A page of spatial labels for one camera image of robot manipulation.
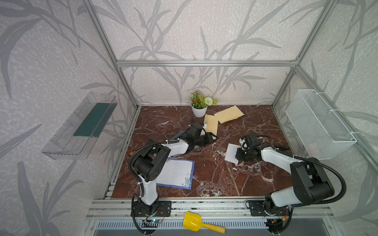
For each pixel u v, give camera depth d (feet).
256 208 2.42
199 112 3.61
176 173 2.84
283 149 2.58
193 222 2.30
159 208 2.40
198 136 2.57
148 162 1.63
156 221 2.32
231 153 3.09
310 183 1.43
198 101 3.34
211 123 3.55
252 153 2.26
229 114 3.84
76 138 2.07
